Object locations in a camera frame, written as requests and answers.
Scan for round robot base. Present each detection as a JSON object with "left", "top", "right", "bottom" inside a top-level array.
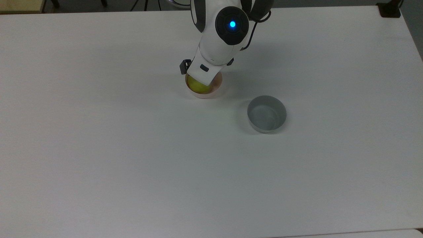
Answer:
[{"left": 166, "top": 0, "right": 192, "bottom": 8}]

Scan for wooden furniture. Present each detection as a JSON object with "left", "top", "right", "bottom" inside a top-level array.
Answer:
[{"left": 0, "top": 0, "right": 46, "bottom": 14}]

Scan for pink bowl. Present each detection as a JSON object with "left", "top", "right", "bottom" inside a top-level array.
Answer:
[{"left": 184, "top": 71, "right": 224, "bottom": 99}]

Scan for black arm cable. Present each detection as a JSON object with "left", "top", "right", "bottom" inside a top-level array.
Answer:
[{"left": 241, "top": 9, "right": 272, "bottom": 51}]

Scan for green pear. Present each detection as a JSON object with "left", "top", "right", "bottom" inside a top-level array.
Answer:
[{"left": 187, "top": 75, "right": 212, "bottom": 94}]

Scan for black table clamp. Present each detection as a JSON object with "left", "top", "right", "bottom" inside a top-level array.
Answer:
[{"left": 376, "top": 0, "right": 403, "bottom": 18}]

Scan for white adjacent table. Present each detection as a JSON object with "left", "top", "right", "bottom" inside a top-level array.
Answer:
[{"left": 271, "top": 228, "right": 423, "bottom": 238}]

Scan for black tripod legs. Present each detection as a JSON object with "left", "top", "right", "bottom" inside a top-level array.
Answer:
[{"left": 131, "top": 0, "right": 149, "bottom": 12}]

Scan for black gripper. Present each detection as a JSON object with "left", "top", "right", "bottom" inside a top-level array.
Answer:
[{"left": 179, "top": 59, "right": 193, "bottom": 75}]

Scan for gray bowl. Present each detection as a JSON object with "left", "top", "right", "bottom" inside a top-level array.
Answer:
[{"left": 247, "top": 95, "right": 287, "bottom": 134}]

